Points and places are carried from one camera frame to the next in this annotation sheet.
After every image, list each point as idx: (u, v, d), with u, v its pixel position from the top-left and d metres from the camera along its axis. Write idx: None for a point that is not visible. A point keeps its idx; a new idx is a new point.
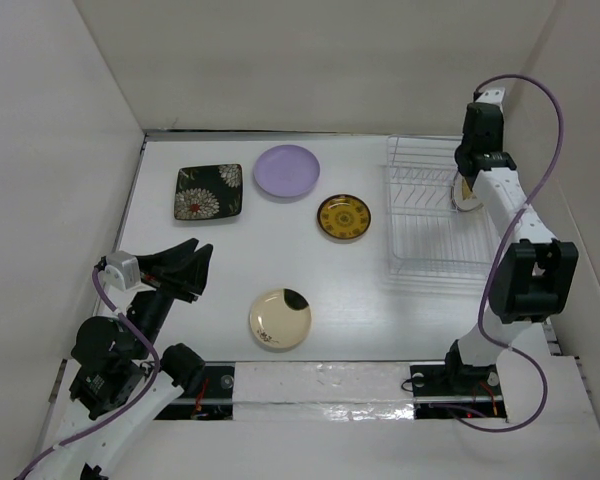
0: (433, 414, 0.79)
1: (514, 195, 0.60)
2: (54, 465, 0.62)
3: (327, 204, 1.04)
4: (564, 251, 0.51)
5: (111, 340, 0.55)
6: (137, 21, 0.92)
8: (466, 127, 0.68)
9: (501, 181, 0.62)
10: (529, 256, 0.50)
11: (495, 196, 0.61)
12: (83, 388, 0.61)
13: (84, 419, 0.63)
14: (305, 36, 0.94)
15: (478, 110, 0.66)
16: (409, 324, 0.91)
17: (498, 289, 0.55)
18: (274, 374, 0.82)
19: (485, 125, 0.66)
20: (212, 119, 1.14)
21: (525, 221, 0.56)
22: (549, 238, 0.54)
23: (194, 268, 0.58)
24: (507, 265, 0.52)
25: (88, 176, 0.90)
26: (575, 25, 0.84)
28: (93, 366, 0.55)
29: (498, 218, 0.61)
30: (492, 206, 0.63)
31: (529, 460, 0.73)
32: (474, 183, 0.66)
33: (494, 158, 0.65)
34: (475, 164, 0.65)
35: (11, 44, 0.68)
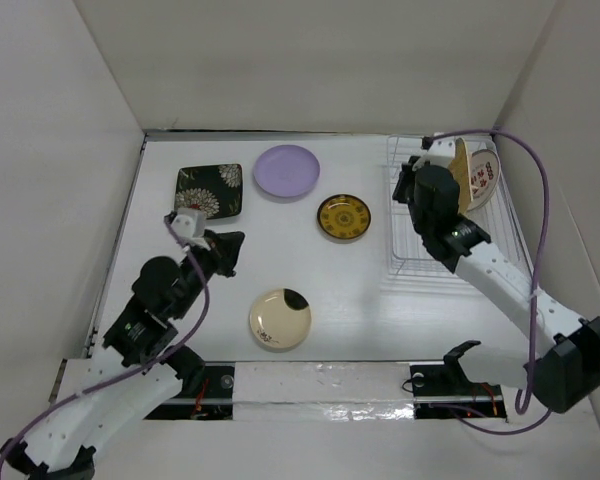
0: (432, 414, 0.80)
1: (512, 276, 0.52)
2: (69, 414, 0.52)
3: (328, 204, 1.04)
4: (599, 333, 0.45)
5: (176, 276, 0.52)
6: (137, 21, 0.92)
8: (424, 204, 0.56)
9: (488, 262, 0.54)
10: (571, 354, 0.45)
11: (493, 284, 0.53)
12: (121, 337, 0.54)
13: (115, 367, 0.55)
14: (305, 36, 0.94)
15: (436, 189, 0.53)
16: (408, 324, 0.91)
17: (544, 386, 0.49)
18: (274, 375, 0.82)
19: (450, 203, 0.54)
20: (212, 119, 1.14)
21: (543, 308, 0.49)
22: (578, 323, 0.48)
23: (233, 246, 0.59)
24: (549, 365, 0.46)
25: (88, 176, 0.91)
26: (575, 24, 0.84)
28: (151, 300, 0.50)
29: (503, 306, 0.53)
30: (489, 292, 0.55)
31: (528, 460, 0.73)
32: (453, 265, 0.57)
33: (464, 235, 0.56)
34: (450, 249, 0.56)
35: (10, 43, 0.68)
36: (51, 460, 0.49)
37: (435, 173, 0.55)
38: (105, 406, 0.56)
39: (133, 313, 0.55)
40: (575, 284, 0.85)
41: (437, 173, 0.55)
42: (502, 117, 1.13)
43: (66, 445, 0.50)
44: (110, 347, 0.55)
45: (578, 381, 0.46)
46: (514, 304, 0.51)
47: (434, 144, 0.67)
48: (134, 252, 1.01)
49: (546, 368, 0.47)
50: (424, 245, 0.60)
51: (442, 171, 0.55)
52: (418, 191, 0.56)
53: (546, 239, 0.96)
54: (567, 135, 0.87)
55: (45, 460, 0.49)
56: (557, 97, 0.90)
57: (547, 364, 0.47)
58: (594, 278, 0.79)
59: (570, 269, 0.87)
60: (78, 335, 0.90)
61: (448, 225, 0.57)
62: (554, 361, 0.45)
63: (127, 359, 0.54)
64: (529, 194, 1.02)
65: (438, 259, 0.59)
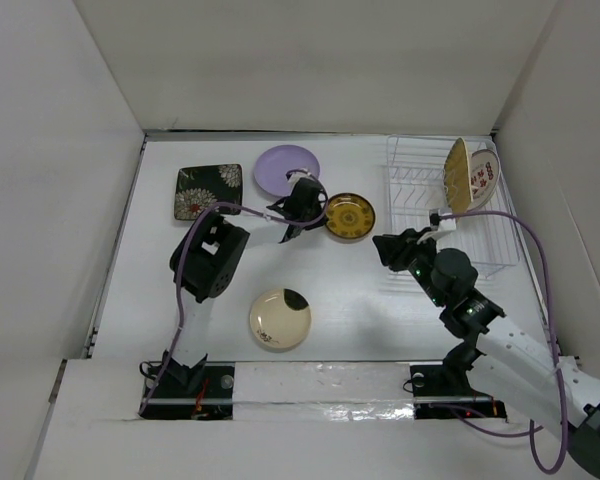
0: (433, 414, 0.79)
1: (530, 349, 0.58)
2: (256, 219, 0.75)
3: (336, 200, 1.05)
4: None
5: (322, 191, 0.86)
6: (138, 21, 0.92)
8: (443, 287, 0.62)
9: (506, 336, 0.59)
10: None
11: (517, 359, 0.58)
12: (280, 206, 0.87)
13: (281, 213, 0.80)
14: (306, 37, 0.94)
15: (456, 276, 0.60)
16: (409, 324, 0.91)
17: (587, 458, 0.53)
18: (274, 374, 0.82)
19: (470, 286, 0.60)
20: (211, 119, 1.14)
21: (568, 379, 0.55)
22: None
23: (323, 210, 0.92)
24: (587, 436, 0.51)
25: (89, 176, 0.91)
26: (575, 24, 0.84)
28: (303, 190, 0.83)
29: (527, 378, 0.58)
30: (511, 365, 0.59)
31: (527, 461, 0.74)
32: (472, 342, 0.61)
33: (479, 312, 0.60)
34: (468, 328, 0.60)
35: (10, 44, 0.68)
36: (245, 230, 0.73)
37: (452, 258, 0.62)
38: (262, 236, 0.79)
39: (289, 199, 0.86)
40: (574, 285, 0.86)
41: (456, 261, 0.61)
42: (501, 117, 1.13)
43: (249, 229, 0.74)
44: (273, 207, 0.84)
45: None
46: (541, 377, 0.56)
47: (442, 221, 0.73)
48: (134, 251, 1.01)
49: (584, 441, 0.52)
50: (442, 323, 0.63)
51: (458, 256, 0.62)
52: (437, 275, 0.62)
53: (546, 239, 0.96)
54: (567, 136, 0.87)
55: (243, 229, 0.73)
56: (557, 98, 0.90)
57: (586, 438, 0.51)
58: (594, 278, 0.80)
59: (570, 269, 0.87)
60: (78, 335, 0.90)
61: (464, 303, 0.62)
62: (593, 433, 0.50)
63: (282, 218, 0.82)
64: (529, 195, 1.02)
65: (457, 337, 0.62)
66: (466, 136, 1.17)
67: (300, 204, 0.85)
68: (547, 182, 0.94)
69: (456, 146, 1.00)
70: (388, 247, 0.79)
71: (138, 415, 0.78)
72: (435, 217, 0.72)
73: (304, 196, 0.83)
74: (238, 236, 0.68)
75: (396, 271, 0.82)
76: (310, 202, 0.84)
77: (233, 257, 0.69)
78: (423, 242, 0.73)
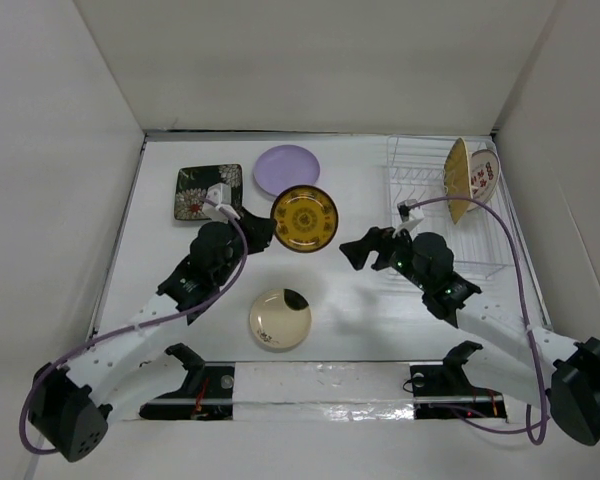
0: (433, 414, 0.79)
1: (505, 317, 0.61)
2: (119, 347, 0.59)
3: (276, 216, 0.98)
4: (596, 353, 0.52)
5: (228, 238, 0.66)
6: (137, 22, 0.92)
8: (421, 271, 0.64)
9: (481, 309, 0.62)
10: (575, 377, 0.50)
11: (492, 328, 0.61)
12: (176, 288, 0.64)
13: (166, 309, 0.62)
14: (305, 36, 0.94)
15: (433, 258, 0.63)
16: (408, 325, 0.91)
17: (569, 421, 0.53)
18: (274, 375, 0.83)
19: (447, 268, 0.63)
20: (211, 119, 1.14)
21: (539, 339, 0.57)
22: (574, 346, 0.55)
23: (259, 221, 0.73)
24: (560, 393, 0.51)
25: (88, 176, 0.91)
26: (574, 24, 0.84)
28: (203, 256, 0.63)
29: (505, 346, 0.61)
30: (490, 336, 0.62)
31: (528, 460, 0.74)
32: (454, 320, 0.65)
33: (457, 292, 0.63)
34: (448, 308, 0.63)
35: (9, 44, 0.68)
36: (93, 385, 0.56)
37: (429, 241, 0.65)
38: (146, 348, 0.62)
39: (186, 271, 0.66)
40: (574, 285, 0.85)
41: (432, 243, 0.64)
42: (501, 117, 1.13)
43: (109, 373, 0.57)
44: (164, 293, 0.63)
45: (596, 405, 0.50)
46: (516, 342, 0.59)
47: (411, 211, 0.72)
48: (135, 251, 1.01)
49: (560, 400, 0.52)
50: (425, 305, 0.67)
51: (433, 239, 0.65)
52: (415, 259, 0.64)
53: (546, 238, 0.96)
54: (567, 136, 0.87)
55: (88, 384, 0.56)
56: (557, 98, 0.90)
57: (559, 393, 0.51)
58: (594, 278, 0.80)
59: (570, 269, 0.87)
60: (78, 335, 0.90)
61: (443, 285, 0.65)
62: (562, 386, 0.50)
63: (180, 304, 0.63)
64: (529, 195, 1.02)
65: (440, 318, 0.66)
66: (465, 137, 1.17)
67: (205, 269, 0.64)
68: (546, 181, 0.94)
69: (456, 146, 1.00)
70: (356, 250, 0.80)
71: (138, 415, 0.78)
72: (403, 207, 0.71)
73: (208, 262, 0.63)
74: (77, 406, 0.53)
75: (377, 269, 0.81)
76: (220, 260, 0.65)
77: (86, 423, 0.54)
78: (397, 234, 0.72)
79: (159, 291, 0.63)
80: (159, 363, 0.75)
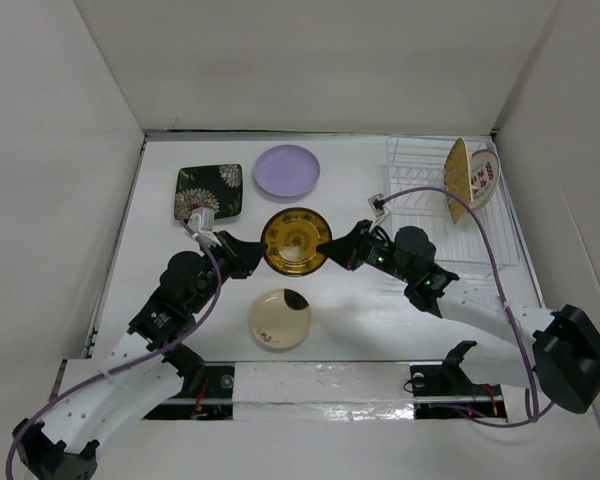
0: (432, 414, 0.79)
1: (483, 297, 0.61)
2: (92, 396, 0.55)
3: (268, 238, 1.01)
4: (572, 318, 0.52)
5: (200, 269, 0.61)
6: (138, 22, 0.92)
8: (402, 265, 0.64)
9: (460, 294, 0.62)
10: (554, 346, 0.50)
11: (473, 310, 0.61)
12: (146, 325, 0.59)
13: (138, 350, 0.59)
14: (305, 36, 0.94)
15: (416, 253, 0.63)
16: (407, 325, 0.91)
17: (558, 392, 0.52)
18: (274, 374, 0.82)
19: (430, 261, 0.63)
20: (211, 119, 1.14)
21: (517, 313, 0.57)
22: (551, 315, 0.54)
23: (249, 246, 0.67)
24: (546, 364, 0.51)
25: (88, 176, 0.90)
26: (574, 24, 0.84)
28: (173, 289, 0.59)
29: (487, 327, 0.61)
30: (472, 319, 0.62)
31: (529, 460, 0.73)
32: (440, 310, 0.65)
33: (438, 283, 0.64)
34: (431, 300, 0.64)
35: (10, 44, 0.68)
36: (68, 440, 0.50)
37: (411, 235, 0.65)
38: (119, 395, 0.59)
39: (158, 306, 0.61)
40: (574, 285, 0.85)
41: (413, 237, 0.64)
42: (502, 117, 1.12)
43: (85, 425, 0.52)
44: (135, 332, 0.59)
45: (586, 372, 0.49)
46: (496, 322, 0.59)
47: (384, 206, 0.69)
48: (134, 251, 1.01)
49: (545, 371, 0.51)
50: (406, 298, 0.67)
51: (414, 232, 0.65)
52: (397, 253, 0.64)
53: (546, 238, 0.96)
54: (568, 136, 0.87)
55: (63, 439, 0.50)
56: (556, 98, 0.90)
57: (543, 364, 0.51)
58: (594, 278, 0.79)
59: (570, 268, 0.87)
60: (78, 335, 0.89)
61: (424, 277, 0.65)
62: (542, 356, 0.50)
63: (150, 344, 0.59)
64: (528, 195, 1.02)
65: (423, 309, 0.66)
66: (466, 136, 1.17)
67: (177, 301, 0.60)
68: (547, 181, 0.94)
69: (456, 146, 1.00)
70: (338, 254, 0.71)
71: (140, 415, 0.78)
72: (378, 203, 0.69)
73: (177, 294, 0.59)
74: (56, 460, 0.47)
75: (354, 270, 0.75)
76: (191, 292, 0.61)
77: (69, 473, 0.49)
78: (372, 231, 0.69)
79: (130, 331, 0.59)
80: (152, 374, 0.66)
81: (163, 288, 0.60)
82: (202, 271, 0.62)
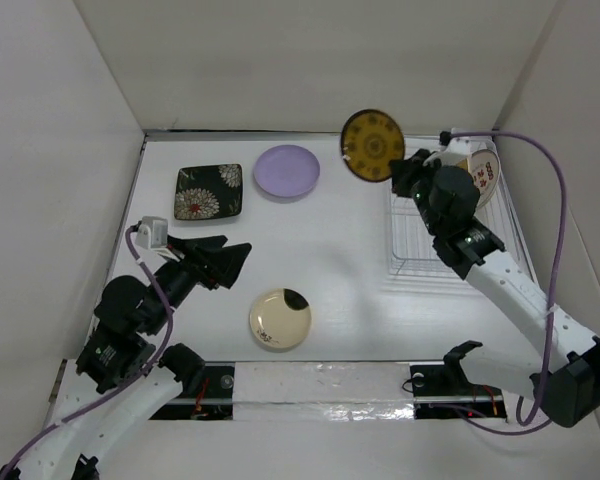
0: (433, 414, 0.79)
1: (528, 290, 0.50)
2: (55, 443, 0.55)
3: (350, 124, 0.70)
4: None
5: (140, 297, 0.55)
6: (138, 22, 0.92)
8: (438, 210, 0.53)
9: (502, 272, 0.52)
10: (588, 375, 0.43)
11: (510, 298, 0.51)
12: (93, 362, 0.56)
13: (90, 392, 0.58)
14: (305, 36, 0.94)
15: (456, 196, 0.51)
16: (406, 325, 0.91)
17: (552, 404, 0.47)
18: (274, 374, 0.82)
19: (468, 211, 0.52)
20: (211, 119, 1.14)
21: (557, 325, 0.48)
22: (592, 341, 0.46)
23: (229, 257, 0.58)
24: (564, 388, 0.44)
25: (88, 176, 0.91)
26: (574, 24, 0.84)
28: (113, 325, 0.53)
29: (514, 319, 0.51)
30: (501, 304, 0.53)
31: (529, 460, 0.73)
32: (465, 273, 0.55)
33: (476, 242, 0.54)
34: (462, 257, 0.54)
35: (10, 44, 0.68)
36: None
37: (456, 175, 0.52)
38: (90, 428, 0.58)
39: (102, 338, 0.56)
40: (574, 285, 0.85)
41: (460, 177, 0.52)
42: (502, 117, 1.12)
43: (56, 470, 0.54)
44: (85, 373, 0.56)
45: (590, 401, 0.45)
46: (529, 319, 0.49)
47: (453, 140, 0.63)
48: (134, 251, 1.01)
49: (558, 389, 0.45)
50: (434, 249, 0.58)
51: (460, 174, 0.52)
52: (435, 195, 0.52)
53: (546, 238, 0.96)
54: (567, 136, 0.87)
55: None
56: (556, 98, 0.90)
57: (561, 384, 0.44)
58: (595, 278, 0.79)
59: (570, 269, 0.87)
60: (78, 335, 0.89)
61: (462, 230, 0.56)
62: (569, 381, 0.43)
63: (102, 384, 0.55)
64: (529, 194, 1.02)
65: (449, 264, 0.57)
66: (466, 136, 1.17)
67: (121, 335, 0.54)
68: (547, 181, 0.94)
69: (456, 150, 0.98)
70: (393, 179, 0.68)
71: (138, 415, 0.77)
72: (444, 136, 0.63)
73: (118, 328, 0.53)
74: None
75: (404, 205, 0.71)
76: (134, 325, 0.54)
77: None
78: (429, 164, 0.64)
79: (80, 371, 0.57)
80: (148, 382, 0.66)
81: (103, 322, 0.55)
82: (145, 300, 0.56)
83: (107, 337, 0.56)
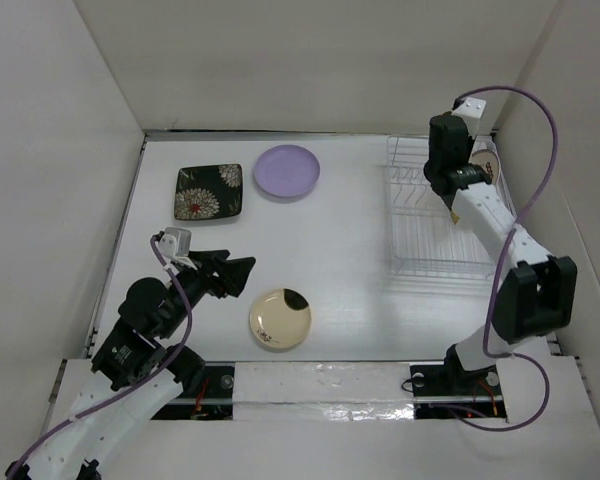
0: (433, 414, 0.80)
1: (498, 210, 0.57)
2: (66, 440, 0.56)
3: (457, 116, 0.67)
4: (564, 270, 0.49)
5: (161, 298, 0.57)
6: (138, 21, 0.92)
8: (432, 144, 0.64)
9: (481, 197, 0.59)
10: (532, 283, 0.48)
11: (481, 215, 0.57)
12: (108, 360, 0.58)
13: (104, 391, 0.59)
14: (305, 36, 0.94)
15: (444, 127, 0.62)
16: (406, 325, 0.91)
17: (501, 314, 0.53)
18: (274, 374, 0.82)
19: (456, 143, 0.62)
20: (211, 119, 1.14)
21: (517, 240, 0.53)
22: (545, 257, 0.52)
23: (240, 267, 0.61)
24: (509, 291, 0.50)
25: (88, 176, 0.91)
26: (574, 24, 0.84)
28: (134, 323, 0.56)
29: (485, 239, 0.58)
30: (477, 225, 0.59)
31: (529, 460, 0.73)
32: (451, 200, 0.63)
33: (466, 174, 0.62)
34: (450, 184, 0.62)
35: (10, 45, 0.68)
36: None
37: (449, 118, 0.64)
38: (99, 427, 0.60)
39: (120, 338, 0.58)
40: None
41: (452, 118, 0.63)
42: (501, 117, 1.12)
43: (66, 468, 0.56)
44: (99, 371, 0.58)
45: (534, 313, 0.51)
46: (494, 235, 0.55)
47: (462, 104, 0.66)
48: (134, 250, 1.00)
49: (507, 296, 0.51)
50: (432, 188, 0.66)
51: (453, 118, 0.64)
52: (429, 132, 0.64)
53: (547, 238, 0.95)
54: (568, 136, 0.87)
55: None
56: (556, 98, 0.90)
57: (509, 289, 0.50)
58: (594, 278, 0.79)
59: None
60: (78, 335, 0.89)
61: (455, 167, 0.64)
62: (514, 285, 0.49)
63: (116, 383, 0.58)
64: (529, 194, 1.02)
65: (442, 197, 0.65)
66: None
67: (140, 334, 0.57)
68: (547, 181, 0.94)
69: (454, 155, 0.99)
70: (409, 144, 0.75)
71: None
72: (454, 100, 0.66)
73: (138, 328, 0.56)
74: None
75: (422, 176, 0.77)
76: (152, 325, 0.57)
77: None
78: None
79: (95, 370, 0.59)
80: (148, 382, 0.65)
81: (124, 319, 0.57)
82: (164, 300, 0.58)
83: (123, 337, 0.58)
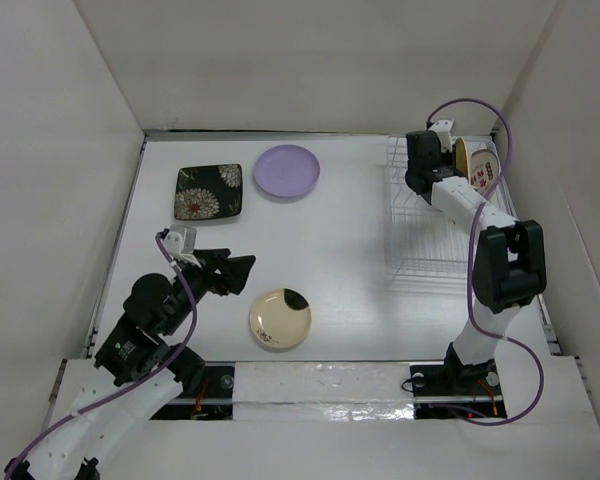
0: (433, 414, 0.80)
1: (469, 194, 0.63)
2: (70, 435, 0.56)
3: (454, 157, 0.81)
4: (530, 231, 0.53)
5: (166, 294, 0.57)
6: (138, 20, 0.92)
8: (410, 153, 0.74)
9: (454, 186, 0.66)
10: (500, 243, 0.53)
11: (453, 200, 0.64)
12: (110, 356, 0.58)
13: (106, 388, 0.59)
14: (304, 36, 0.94)
15: (417, 136, 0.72)
16: (406, 325, 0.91)
17: (481, 282, 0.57)
18: (274, 374, 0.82)
19: (429, 148, 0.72)
20: (211, 119, 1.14)
21: (486, 212, 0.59)
22: (511, 221, 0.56)
23: (241, 265, 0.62)
24: (483, 254, 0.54)
25: (89, 175, 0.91)
26: (574, 25, 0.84)
28: (138, 319, 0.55)
29: (463, 221, 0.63)
30: (453, 210, 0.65)
31: (529, 460, 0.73)
32: (430, 196, 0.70)
33: (442, 172, 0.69)
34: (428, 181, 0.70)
35: (11, 46, 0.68)
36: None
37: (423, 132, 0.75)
38: (100, 424, 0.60)
39: (122, 333, 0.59)
40: (573, 285, 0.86)
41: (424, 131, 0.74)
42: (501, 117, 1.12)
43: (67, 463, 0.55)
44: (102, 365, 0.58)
45: (510, 276, 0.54)
46: (466, 210, 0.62)
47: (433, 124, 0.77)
48: (134, 250, 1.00)
49: (483, 261, 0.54)
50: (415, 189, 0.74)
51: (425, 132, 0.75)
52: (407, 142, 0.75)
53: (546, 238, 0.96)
54: (568, 136, 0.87)
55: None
56: (555, 98, 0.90)
57: (482, 253, 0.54)
58: (594, 278, 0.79)
59: (569, 269, 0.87)
60: (78, 335, 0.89)
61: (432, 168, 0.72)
62: (485, 246, 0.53)
63: (119, 377, 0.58)
64: (529, 195, 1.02)
65: (425, 195, 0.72)
66: (466, 137, 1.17)
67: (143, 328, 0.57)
68: (547, 181, 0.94)
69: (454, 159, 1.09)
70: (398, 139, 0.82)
71: None
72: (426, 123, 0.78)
73: (141, 322, 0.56)
74: None
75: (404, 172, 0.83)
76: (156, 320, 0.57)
77: None
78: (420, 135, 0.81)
79: (98, 364, 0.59)
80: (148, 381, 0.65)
81: (128, 315, 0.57)
82: (171, 296, 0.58)
83: (125, 331, 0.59)
